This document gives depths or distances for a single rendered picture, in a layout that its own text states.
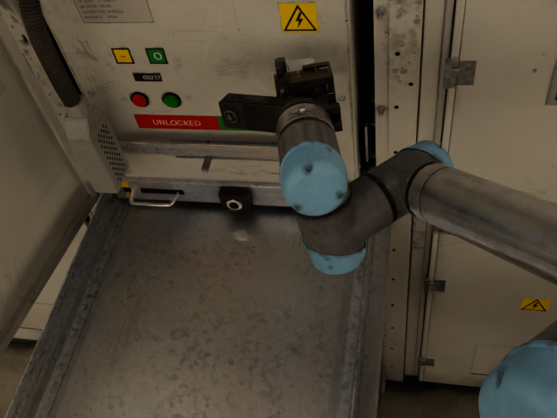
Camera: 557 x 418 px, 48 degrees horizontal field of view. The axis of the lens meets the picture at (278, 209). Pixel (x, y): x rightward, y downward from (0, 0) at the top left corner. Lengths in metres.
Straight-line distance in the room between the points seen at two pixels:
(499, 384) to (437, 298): 1.02
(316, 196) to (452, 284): 0.80
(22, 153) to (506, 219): 0.90
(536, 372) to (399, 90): 0.66
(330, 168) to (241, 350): 0.53
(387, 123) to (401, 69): 0.12
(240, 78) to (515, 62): 0.43
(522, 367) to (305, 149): 0.35
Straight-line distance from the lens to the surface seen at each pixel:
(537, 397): 0.49
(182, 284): 1.24
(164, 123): 1.19
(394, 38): 1.00
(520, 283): 1.47
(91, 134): 1.12
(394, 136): 1.13
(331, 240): 0.78
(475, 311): 1.57
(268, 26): 0.99
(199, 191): 1.30
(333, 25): 0.98
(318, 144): 0.73
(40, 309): 2.06
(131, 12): 1.05
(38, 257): 1.37
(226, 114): 0.90
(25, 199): 1.31
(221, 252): 1.26
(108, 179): 1.18
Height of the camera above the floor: 1.86
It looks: 51 degrees down
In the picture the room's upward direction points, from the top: 12 degrees counter-clockwise
